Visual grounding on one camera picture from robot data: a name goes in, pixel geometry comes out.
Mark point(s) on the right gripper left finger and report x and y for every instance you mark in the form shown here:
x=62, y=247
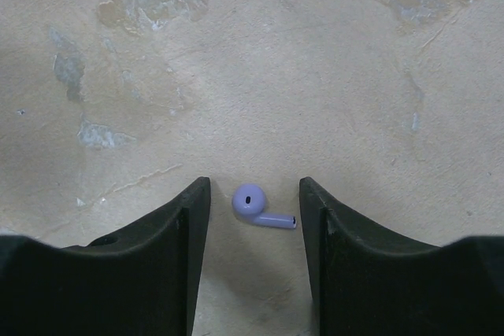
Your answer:
x=141, y=279

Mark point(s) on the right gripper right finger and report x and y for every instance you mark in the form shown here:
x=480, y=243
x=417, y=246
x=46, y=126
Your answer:
x=366, y=279

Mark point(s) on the purple earbud one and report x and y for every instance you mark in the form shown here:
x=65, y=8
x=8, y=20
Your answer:
x=249, y=202

